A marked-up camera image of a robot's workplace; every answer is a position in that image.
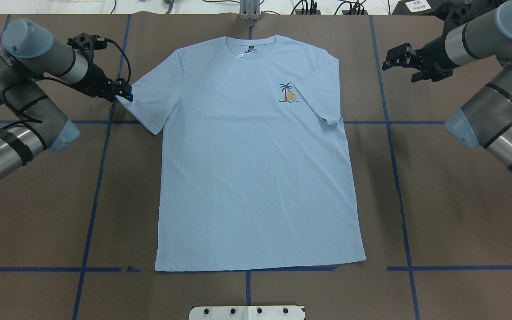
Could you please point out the light blue t-shirt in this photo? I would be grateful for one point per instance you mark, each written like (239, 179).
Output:
(256, 170)

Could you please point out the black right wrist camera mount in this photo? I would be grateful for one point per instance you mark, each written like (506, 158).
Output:
(455, 13)

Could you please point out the aluminium frame post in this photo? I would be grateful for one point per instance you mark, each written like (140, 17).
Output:
(249, 9)

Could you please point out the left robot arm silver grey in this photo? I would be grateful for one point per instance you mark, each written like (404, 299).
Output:
(30, 54)

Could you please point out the white shirt hang tag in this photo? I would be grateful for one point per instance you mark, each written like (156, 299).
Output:
(247, 52)

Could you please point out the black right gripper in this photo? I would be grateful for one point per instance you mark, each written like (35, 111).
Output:
(434, 55)

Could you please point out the blue tape grid lines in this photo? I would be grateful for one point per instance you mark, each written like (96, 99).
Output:
(78, 229)

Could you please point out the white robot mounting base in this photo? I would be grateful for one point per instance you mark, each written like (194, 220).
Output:
(257, 312)

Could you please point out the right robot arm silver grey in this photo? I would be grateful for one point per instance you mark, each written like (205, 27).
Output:
(472, 32)

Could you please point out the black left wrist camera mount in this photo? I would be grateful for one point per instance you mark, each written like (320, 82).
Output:
(86, 45)

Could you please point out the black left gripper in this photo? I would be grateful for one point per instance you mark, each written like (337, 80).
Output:
(94, 78)

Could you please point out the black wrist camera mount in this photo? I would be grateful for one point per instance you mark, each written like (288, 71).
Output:
(455, 13)
(86, 45)

